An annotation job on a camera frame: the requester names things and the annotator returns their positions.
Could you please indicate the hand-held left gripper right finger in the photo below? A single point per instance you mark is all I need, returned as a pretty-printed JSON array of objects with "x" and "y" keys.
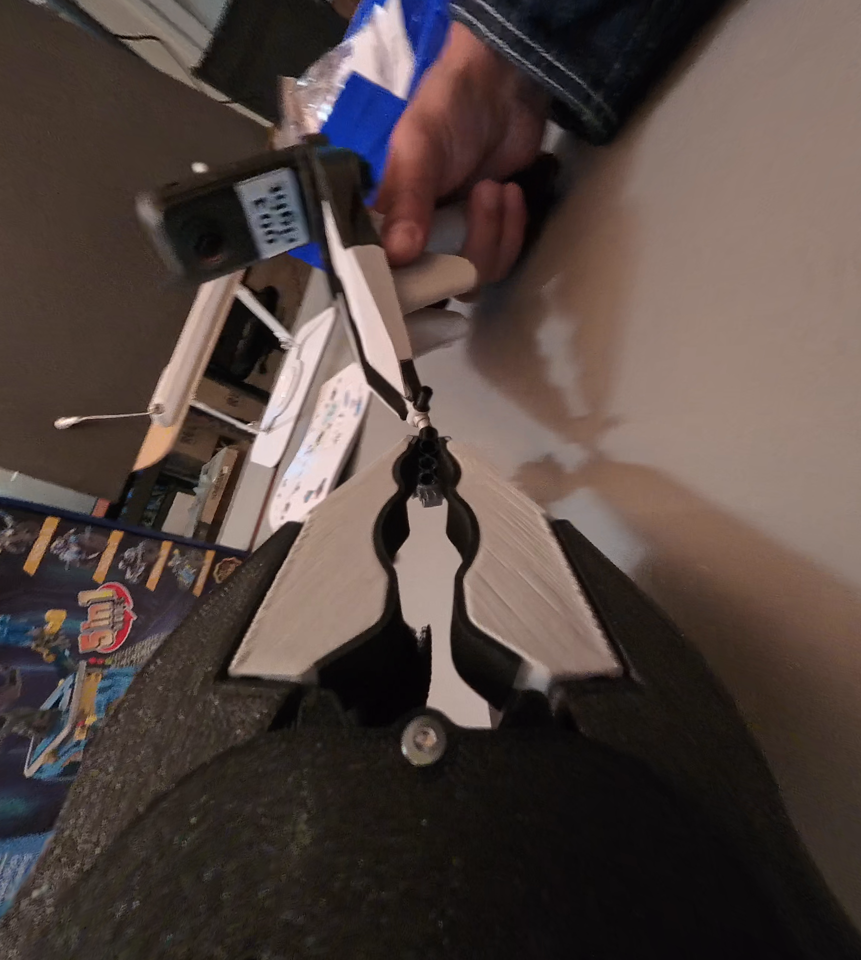
[{"x": 535, "y": 592}]

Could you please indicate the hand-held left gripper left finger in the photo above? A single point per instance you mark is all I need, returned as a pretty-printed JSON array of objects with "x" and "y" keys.
[{"x": 310, "y": 592}]

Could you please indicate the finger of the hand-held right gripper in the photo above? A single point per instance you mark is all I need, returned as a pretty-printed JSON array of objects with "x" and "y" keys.
[
  {"x": 378, "y": 315},
  {"x": 352, "y": 330}
]

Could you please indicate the black connector cluster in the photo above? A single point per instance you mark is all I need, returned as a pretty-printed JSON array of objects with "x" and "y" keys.
[{"x": 425, "y": 457}]

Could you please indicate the person's right forearm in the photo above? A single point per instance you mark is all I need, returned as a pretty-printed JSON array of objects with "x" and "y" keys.
[{"x": 595, "y": 52}]

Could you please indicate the grey desk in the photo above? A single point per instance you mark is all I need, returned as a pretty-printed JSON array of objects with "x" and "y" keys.
[{"x": 700, "y": 300}]

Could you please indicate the person's right hand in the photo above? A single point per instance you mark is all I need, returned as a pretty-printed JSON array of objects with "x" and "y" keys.
[{"x": 460, "y": 135}]

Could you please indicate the instruction booklet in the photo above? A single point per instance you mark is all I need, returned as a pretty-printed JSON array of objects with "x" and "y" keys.
[{"x": 325, "y": 442}]

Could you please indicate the white book stand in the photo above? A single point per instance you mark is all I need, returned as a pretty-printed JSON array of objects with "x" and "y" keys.
[{"x": 198, "y": 352}]

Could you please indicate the dark board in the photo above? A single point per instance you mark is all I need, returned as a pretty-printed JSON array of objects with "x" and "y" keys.
[{"x": 63, "y": 262}]

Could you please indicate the crumpled clear plastic wrap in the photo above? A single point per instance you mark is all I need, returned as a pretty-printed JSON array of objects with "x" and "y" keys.
[{"x": 310, "y": 90}]

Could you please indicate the blue plastic bin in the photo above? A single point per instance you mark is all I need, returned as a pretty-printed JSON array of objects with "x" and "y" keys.
[{"x": 400, "y": 60}]

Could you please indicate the dark blue toy box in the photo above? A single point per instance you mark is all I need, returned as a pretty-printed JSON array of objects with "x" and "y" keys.
[{"x": 40, "y": 660}]

